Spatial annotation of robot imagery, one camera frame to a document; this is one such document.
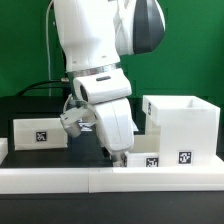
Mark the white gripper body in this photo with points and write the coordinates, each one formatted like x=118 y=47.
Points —
x=106 y=96

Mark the white fence rail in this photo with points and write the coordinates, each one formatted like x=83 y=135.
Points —
x=3 y=149
x=99 y=180

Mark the white front fence rail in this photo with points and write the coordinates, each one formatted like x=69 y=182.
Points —
x=99 y=180

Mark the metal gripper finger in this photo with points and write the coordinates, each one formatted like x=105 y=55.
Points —
x=119 y=159

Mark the white rear drawer box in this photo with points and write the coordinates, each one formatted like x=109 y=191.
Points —
x=41 y=133

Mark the white drawer box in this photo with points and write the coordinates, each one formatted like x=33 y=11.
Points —
x=145 y=152
x=41 y=133

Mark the white left fence rail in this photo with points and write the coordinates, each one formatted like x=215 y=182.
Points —
x=3 y=149

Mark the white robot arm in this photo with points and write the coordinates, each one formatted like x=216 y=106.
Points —
x=94 y=34

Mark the white marker tag sheet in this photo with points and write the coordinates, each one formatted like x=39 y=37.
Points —
x=87 y=127

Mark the white front drawer box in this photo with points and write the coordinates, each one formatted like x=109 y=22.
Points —
x=145 y=152

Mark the white drawer cabinet frame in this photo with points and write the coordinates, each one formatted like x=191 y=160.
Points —
x=185 y=128

